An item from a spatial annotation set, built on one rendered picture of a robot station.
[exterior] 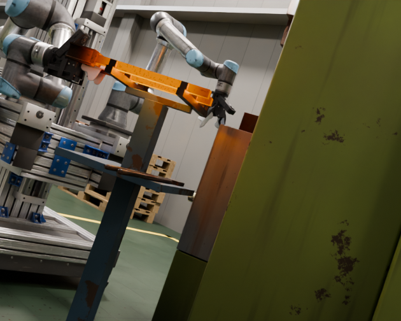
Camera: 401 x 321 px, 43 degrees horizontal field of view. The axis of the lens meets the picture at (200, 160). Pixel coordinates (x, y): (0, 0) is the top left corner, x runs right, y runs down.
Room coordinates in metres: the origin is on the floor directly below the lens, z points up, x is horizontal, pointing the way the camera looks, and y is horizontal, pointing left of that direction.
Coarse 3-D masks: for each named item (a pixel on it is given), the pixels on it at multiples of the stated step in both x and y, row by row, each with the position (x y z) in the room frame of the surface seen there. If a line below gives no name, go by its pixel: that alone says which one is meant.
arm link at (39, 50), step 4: (36, 44) 1.55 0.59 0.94; (40, 44) 1.55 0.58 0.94; (44, 44) 1.56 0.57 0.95; (48, 44) 1.57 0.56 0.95; (36, 48) 1.55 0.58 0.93; (40, 48) 1.54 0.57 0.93; (44, 48) 1.54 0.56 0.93; (32, 52) 1.55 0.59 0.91; (36, 52) 1.54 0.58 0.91; (40, 52) 1.54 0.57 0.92; (44, 52) 1.54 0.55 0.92; (32, 56) 1.55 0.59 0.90; (36, 56) 1.55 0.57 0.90; (40, 56) 1.54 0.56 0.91; (32, 60) 1.56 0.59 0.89; (36, 60) 1.55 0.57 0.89; (40, 60) 1.55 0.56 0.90; (36, 64) 1.57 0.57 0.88; (40, 64) 1.56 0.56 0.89
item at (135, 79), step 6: (102, 72) 1.52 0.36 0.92; (132, 78) 1.50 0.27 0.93; (138, 78) 1.49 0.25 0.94; (144, 84) 1.49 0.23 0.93; (150, 84) 1.48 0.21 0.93; (156, 84) 1.48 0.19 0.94; (162, 90) 1.49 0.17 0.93; (168, 90) 1.47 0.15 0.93; (174, 90) 1.47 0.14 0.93; (198, 96) 1.45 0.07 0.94; (198, 102) 1.47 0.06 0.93; (204, 102) 1.44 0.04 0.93; (210, 102) 1.44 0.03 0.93
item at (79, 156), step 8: (56, 152) 1.33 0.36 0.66; (64, 152) 1.32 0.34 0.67; (72, 152) 1.32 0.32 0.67; (80, 160) 1.31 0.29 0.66; (88, 160) 1.30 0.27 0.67; (96, 160) 1.31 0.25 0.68; (104, 160) 1.50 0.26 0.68; (96, 168) 1.30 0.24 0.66; (104, 168) 1.29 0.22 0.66; (120, 176) 1.28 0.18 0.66; (128, 176) 1.28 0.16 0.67; (144, 184) 1.27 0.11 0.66; (152, 184) 1.26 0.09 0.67; (160, 184) 1.26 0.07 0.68; (168, 184) 1.42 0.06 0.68; (168, 192) 1.35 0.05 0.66; (176, 192) 1.44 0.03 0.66; (184, 192) 1.52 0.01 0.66; (192, 192) 1.63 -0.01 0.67
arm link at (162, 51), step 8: (176, 24) 2.64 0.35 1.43; (184, 32) 2.70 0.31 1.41; (160, 40) 2.66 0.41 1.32; (160, 48) 2.67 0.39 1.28; (168, 48) 2.68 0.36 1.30; (152, 56) 2.69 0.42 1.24; (160, 56) 2.67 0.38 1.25; (168, 56) 2.70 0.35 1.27; (152, 64) 2.68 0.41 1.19; (160, 64) 2.68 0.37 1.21; (160, 72) 2.70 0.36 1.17; (152, 88) 2.70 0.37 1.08; (136, 112) 2.70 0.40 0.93
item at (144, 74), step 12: (72, 48) 1.41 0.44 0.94; (84, 48) 1.41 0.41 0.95; (84, 60) 1.40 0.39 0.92; (96, 60) 1.39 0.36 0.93; (108, 60) 1.38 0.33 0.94; (132, 72) 1.37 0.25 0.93; (144, 72) 1.36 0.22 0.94; (168, 84) 1.35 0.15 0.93; (192, 84) 1.33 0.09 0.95; (204, 96) 1.32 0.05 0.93
